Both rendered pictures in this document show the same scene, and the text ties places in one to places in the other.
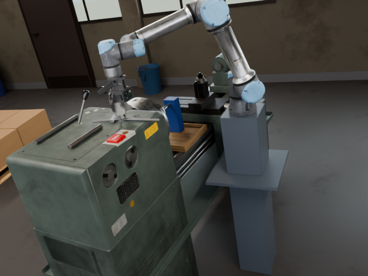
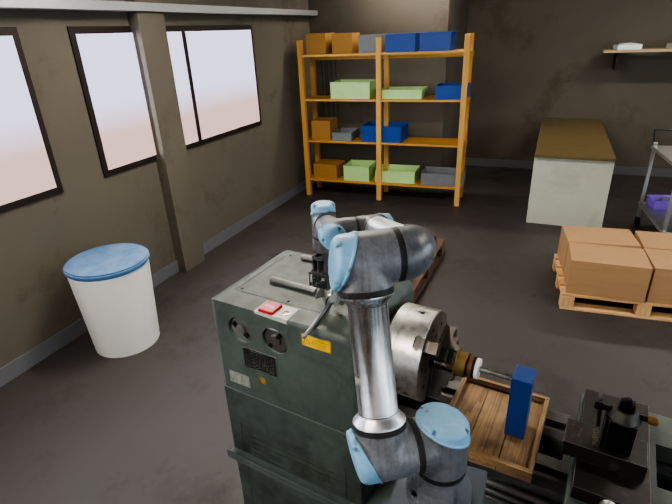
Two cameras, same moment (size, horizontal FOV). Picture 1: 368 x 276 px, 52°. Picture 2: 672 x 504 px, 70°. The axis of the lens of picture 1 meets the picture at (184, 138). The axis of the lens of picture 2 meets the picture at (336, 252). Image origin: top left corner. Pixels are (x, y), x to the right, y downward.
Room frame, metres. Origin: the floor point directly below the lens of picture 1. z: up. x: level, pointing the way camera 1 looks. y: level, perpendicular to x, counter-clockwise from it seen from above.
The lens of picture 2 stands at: (1.62, -1.12, 2.09)
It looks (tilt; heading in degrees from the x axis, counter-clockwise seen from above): 25 degrees down; 87
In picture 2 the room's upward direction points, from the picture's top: 3 degrees counter-clockwise
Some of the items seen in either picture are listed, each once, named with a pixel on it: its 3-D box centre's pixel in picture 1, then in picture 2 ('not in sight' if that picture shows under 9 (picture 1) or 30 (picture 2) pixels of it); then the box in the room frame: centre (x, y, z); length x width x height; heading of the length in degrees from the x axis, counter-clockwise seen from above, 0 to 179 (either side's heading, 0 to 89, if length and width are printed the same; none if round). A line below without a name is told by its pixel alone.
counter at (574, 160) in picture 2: not in sight; (567, 166); (4.93, 4.76, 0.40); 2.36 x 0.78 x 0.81; 63
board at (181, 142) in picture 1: (171, 135); (493, 421); (2.18, 0.07, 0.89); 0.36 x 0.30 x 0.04; 57
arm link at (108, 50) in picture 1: (109, 53); (323, 220); (1.65, 0.25, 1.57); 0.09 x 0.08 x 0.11; 98
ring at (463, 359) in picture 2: not in sight; (461, 363); (2.08, 0.14, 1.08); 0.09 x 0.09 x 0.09; 57
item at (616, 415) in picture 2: (200, 79); (625, 413); (2.42, -0.18, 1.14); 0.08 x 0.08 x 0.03
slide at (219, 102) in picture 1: (196, 105); (612, 447); (2.46, -0.13, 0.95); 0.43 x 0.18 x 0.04; 57
